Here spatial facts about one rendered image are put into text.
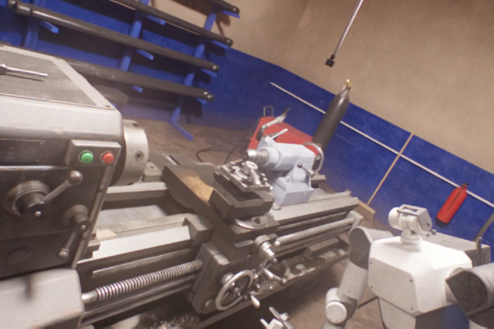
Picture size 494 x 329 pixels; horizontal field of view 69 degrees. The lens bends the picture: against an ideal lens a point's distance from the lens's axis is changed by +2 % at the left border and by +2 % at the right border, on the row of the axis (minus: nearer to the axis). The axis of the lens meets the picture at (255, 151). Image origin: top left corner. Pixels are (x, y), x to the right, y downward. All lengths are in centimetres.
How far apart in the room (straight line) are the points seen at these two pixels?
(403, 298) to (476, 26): 476
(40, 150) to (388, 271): 100
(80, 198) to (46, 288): 28
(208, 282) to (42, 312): 67
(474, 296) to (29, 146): 112
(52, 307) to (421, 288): 101
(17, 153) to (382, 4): 562
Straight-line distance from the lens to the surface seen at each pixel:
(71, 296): 124
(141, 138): 134
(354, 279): 142
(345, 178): 584
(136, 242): 142
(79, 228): 109
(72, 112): 102
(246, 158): 190
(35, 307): 121
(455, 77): 551
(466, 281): 110
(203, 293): 166
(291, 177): 220
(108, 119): 106
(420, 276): 114
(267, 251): 162
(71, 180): 96
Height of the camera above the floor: 168
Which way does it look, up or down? 17 degrees down
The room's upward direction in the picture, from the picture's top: 25 degrees clockwise
